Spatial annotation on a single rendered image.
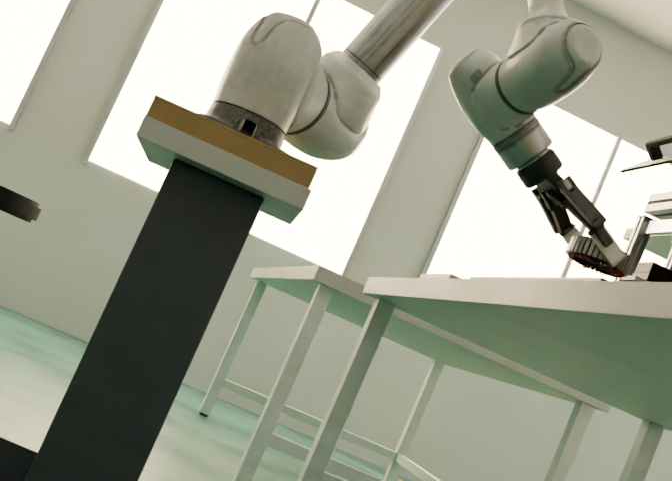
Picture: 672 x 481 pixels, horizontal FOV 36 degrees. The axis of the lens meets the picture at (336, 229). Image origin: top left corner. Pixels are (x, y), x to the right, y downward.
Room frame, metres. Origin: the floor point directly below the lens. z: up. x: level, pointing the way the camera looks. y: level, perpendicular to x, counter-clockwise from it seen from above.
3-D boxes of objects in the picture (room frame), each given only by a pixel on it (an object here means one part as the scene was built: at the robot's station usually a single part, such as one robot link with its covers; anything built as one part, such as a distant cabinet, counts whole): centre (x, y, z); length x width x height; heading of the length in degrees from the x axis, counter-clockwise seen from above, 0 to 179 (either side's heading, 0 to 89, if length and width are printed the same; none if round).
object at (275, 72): (1.97, 0.23, 0.95); 0.18 x 0.16 x 0.22; 147
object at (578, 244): (1.78, -0.44, 0.84); 0.11 x 0.11 x 0.04
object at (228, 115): (1.94, 0.23, 0.82); 0.22 x 0.18 x 0.06; 10
